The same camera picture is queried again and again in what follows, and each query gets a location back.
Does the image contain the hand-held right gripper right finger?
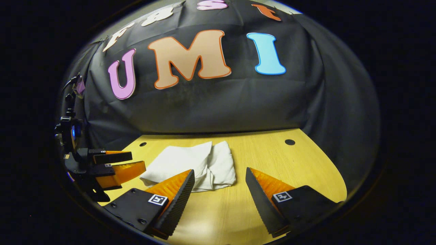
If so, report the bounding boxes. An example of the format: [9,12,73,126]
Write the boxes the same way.
[245,167,344,239]

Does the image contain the white jeans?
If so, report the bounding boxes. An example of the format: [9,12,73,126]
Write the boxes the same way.
[140,141,237,193]

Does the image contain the black backdrop cloth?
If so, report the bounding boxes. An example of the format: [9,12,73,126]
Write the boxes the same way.
[60,0,381,191]

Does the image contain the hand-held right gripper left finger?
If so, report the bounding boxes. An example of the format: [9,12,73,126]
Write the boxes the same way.
[103,169,196,240]

